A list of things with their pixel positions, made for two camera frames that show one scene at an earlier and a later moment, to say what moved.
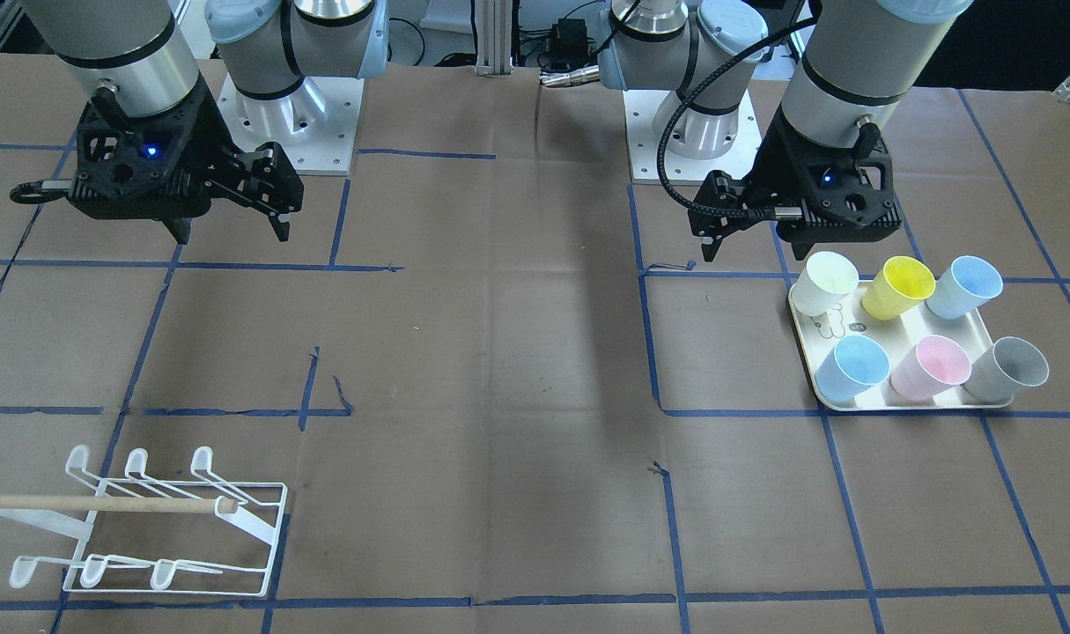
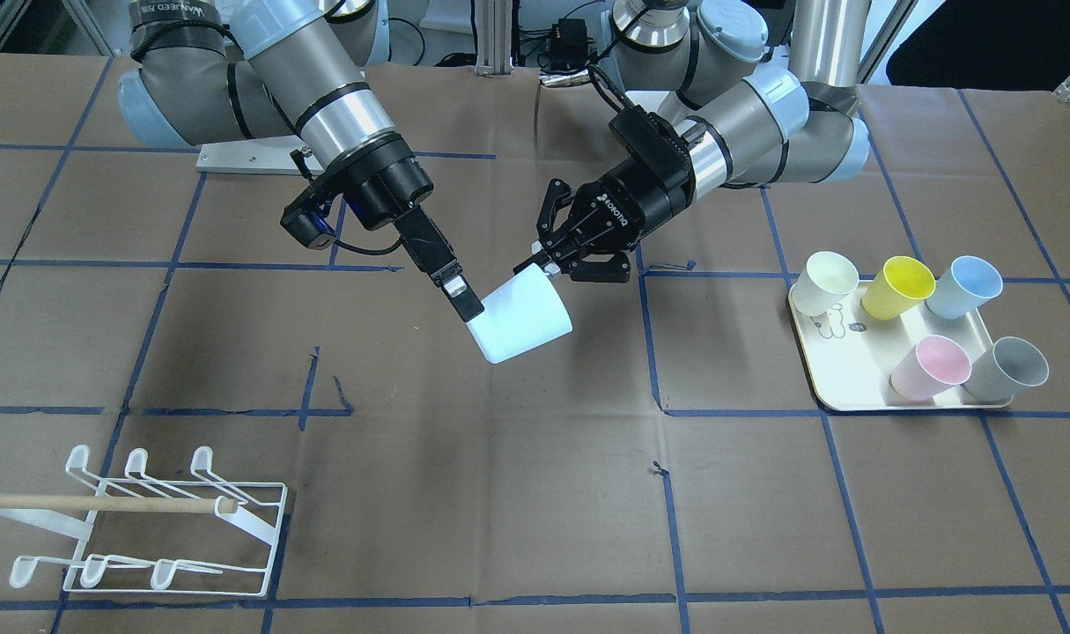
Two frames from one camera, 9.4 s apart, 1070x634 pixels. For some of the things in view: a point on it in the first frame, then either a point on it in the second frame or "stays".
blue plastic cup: x=855 y=364 to x=531 y=313
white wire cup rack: x=199 y=536 stays
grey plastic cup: x=1009 y=364 stays
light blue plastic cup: x=968 y=283 stays
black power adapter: x=569 y=45 stays
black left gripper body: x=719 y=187 to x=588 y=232
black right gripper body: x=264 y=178 to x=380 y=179
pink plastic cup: x=933 y=365 stays
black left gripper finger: x=709 y=246 to x=542 y=259
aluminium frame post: x=494 y=25 stays
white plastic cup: x=828 y=277 stays
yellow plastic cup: x=900 y=284 stays
